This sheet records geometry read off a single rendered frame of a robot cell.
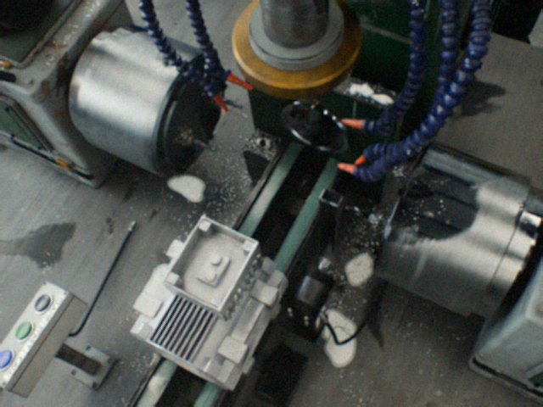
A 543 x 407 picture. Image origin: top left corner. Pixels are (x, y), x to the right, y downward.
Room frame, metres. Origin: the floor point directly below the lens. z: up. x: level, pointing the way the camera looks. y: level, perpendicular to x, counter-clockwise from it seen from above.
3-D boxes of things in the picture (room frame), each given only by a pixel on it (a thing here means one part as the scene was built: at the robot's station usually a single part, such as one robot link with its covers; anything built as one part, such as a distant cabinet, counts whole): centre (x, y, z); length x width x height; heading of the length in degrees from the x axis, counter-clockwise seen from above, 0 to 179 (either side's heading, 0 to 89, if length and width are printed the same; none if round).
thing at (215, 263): (0.32, 0.11, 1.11); 0.12 x 0.11 x 0.07; 144
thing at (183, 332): (0.29, 0.13, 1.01); 0.20 x 0.19 x 0.19; 144
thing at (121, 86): (0.74, 0.24, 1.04); 0.37 x 0.25 x 0.25; 53
